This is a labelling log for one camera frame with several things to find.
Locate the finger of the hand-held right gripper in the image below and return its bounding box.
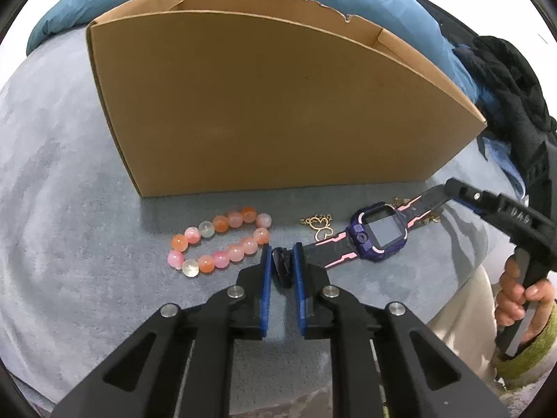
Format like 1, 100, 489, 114
443, 177, 486, 216

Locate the purple pink smartwatch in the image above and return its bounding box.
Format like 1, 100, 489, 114
272, 185, 449, 288

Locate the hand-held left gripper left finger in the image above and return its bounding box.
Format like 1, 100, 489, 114
51, 244, 273, 418

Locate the blue denim cloth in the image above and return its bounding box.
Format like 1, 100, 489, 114
476, 133, 528, 203

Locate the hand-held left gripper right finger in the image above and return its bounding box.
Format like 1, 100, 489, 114
292, 242, 510, 418

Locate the brown cardboard box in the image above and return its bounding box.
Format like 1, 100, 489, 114
86, 0, 487, 199

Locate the black clothing pile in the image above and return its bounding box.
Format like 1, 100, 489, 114
453, 35, 557, 194

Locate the pink orange bead bracelet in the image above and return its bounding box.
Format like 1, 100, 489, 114
167, 207, 273, 278

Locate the person's right hand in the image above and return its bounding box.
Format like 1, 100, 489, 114
495, 256, 556, 346

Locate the person's white trousers leg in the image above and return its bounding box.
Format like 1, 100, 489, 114
429, 265, 508, 386

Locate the blue duvet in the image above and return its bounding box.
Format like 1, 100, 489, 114
26, 0, 481, 102

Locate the person's right forearm green sleeve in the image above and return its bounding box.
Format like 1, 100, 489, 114
496, 300, 557, 392

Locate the black headboard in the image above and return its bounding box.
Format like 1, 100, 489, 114
410, 0, 481, 46

